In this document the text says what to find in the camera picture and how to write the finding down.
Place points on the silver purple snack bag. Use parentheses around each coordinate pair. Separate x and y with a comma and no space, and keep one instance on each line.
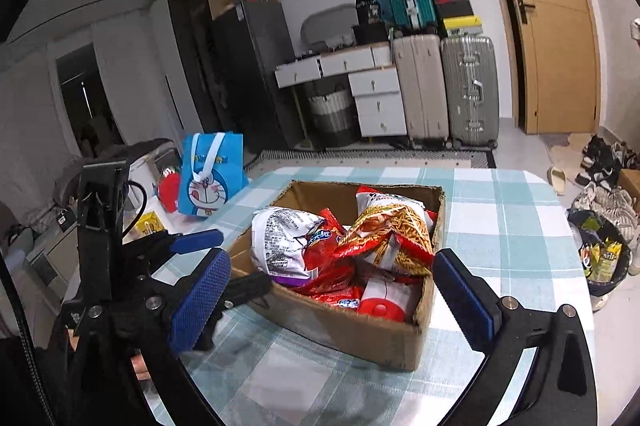
(285,241)

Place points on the blue cartoon gift bag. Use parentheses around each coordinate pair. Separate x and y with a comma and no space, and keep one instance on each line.
(210,176)

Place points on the small yellow box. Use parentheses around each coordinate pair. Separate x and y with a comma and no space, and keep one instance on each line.
(149,226)

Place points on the pile of shoes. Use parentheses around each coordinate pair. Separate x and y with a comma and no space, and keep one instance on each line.
(607,171)

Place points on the person's left hand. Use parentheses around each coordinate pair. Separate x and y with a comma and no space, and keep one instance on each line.
(141,366)

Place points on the red triangular snack bag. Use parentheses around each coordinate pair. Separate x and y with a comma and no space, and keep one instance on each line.
(330,256)

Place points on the beige slipper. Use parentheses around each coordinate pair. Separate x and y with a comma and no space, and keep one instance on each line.
(557,180)

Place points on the silver suitcase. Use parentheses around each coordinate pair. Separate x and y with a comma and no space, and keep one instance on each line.
(470,93)

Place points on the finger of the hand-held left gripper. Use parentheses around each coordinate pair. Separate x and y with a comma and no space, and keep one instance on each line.
(250,286)
(197,240)

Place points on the beige suitcase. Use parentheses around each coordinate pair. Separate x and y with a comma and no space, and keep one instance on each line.
(420,90)

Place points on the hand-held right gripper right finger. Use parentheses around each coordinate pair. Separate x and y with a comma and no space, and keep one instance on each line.
(462,301)

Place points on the noodle snack bag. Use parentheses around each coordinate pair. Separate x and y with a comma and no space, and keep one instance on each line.
(395,236)

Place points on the woven basket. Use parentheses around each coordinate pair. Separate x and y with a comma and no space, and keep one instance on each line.
(330,115)

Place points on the yellow shoe box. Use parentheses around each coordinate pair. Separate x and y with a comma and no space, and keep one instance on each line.
(464,26)

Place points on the small cardboard box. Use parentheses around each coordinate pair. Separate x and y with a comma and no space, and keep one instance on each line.
(631,186)

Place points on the brown cardboard box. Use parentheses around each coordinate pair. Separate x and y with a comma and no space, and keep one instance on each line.
(350,336)

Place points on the grey rug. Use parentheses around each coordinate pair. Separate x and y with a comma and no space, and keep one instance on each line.
(380,158)

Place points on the red strawberry cookie packet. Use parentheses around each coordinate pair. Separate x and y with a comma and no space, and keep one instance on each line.
(345,298)

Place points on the wooden door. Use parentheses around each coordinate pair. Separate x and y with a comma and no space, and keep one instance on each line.
(550,20)

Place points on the red round object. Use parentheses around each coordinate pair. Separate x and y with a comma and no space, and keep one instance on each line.
(171,191)

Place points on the white drawer desk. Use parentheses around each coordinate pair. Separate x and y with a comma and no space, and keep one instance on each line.
(370,75)

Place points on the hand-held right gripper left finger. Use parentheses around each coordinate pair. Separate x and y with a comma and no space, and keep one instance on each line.
(200,301)

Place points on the red white snack packet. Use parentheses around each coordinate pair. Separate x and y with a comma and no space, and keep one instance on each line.
(385,301)

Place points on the black printed box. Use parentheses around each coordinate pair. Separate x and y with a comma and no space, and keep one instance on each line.
(371,18)

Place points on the red black shoe box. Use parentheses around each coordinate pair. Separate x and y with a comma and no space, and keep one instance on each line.
(452,3)

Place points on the grey oval mirror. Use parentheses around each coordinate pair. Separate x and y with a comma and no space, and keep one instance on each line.
(325,25)

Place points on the black trash bin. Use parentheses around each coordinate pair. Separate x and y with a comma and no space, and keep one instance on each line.
(600,256)

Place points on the black refrigerator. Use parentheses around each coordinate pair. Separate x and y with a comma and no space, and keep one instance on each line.
(255,75)

